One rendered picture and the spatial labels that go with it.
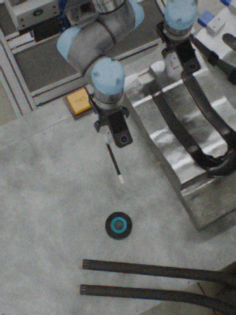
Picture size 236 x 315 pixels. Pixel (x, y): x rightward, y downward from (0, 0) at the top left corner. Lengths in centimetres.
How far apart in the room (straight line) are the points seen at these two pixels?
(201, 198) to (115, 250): 30
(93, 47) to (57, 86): 113
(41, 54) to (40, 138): 82
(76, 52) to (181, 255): 70
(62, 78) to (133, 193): 91
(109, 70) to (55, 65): 123
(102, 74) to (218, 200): 59
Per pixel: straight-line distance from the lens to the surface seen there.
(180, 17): 149
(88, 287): 175
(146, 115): 180
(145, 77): 187
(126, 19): 148
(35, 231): 181
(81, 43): 145
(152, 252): 179
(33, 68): 262
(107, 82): 138
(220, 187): 179
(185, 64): 168
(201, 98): 185
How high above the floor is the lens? 257
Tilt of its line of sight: 75 degrees down
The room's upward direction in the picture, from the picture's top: 3 degrees clockwise
